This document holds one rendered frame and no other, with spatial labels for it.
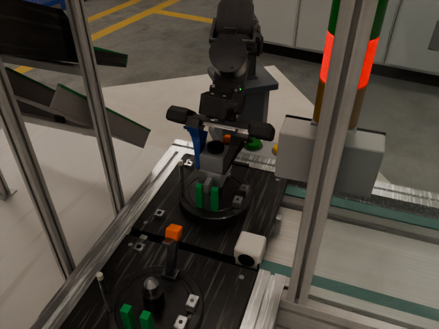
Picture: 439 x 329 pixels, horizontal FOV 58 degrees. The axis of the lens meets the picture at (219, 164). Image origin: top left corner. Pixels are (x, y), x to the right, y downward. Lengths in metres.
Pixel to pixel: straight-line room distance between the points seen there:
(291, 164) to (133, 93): 0.97
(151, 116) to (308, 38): 2.69
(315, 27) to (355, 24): 3.35
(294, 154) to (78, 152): 0.77
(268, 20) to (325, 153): 3.45
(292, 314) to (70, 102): 0.50
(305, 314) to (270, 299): 0.06
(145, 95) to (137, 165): 0.39
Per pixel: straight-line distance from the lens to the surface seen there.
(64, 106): 0.69
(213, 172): 0.69
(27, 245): 0.92
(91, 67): 0.67
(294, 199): 0.83
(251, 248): 0.66
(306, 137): 0.47
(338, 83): 0.41
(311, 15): 3.72
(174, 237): 0.58
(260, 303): 0.64
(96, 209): 0.95
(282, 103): 1.33
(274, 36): 3.89
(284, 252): 0.76
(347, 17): 0.38
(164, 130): 1.18
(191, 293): 0.61
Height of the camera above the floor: 1.50
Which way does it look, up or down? 38 degrees down
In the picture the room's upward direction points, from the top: straight up
